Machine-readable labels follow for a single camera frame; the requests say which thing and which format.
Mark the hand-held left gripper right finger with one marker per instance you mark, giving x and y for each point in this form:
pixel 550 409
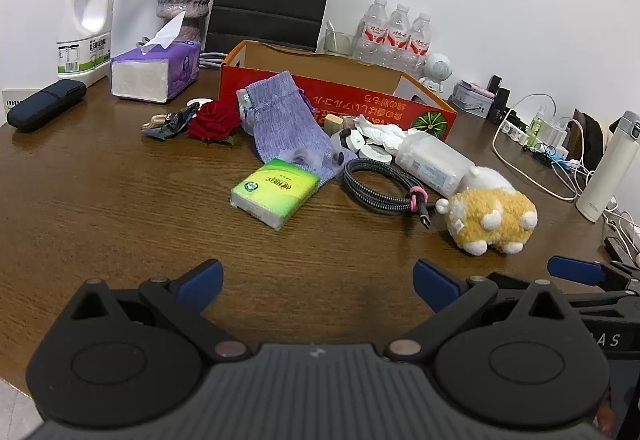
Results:
pixel 435 283

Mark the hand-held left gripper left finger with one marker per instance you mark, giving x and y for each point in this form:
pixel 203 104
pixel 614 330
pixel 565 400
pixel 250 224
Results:
pixel 202 281

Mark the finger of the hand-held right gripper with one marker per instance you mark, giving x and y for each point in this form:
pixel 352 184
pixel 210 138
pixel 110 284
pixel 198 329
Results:
pixel 575 271

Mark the yellow plush toy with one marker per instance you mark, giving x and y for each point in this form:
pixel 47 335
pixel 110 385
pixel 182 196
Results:
pixel 492 215

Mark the green tissue packet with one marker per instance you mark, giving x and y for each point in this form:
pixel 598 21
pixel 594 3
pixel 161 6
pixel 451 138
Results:
pixel 274 192

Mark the clear wet wipes pack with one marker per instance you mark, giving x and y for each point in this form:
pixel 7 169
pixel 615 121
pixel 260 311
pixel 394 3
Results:
pixel 432 162

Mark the white tissue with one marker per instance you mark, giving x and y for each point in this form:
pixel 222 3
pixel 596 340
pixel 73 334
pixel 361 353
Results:
pixel 382 132

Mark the dark snack wrapper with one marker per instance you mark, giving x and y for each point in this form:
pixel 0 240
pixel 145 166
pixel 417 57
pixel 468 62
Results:
pixel 172 122

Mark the purple knit pouch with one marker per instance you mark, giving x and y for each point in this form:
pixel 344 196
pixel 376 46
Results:
pixel 282 119

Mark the orange cardboard box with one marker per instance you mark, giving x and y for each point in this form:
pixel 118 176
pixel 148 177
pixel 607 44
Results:
pixel 345 84

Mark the white thermos bottle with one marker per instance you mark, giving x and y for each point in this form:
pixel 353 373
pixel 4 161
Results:
pixel 607 169

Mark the white round charger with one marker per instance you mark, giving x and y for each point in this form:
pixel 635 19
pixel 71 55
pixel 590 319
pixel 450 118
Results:
pixel 370 150

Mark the small green bottle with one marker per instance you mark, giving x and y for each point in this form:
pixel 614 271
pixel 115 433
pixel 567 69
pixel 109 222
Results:
pixel 536 127

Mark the red rose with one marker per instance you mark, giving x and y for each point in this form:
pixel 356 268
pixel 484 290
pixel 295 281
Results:
pixel 214 120

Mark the black small box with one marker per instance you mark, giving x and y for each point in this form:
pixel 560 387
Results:
pixel 500 102

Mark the small wooden block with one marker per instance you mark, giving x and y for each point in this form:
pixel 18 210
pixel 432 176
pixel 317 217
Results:
pixel 334 123

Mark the small grey box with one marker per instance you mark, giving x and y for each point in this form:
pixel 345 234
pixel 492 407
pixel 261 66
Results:
pixel 470 97

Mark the white robot toy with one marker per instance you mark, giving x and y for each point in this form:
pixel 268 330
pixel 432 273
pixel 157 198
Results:
pixel 436 69

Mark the purple tissue box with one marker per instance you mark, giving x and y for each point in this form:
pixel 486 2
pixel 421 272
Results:
pixel 150 72

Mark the dark blue glasses case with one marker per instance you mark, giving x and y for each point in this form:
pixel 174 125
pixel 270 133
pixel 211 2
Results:
pixel 45 103

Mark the water bottle red label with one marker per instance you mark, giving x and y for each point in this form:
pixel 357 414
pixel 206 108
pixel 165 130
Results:
pixel 420 42
pixel 397 37
pixel 372 32

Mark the clear glass cup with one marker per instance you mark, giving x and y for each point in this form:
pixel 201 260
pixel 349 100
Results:
pixel 339 42

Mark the white plastic jug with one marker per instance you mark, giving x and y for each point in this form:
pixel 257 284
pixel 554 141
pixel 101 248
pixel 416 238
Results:
pixel 85 19

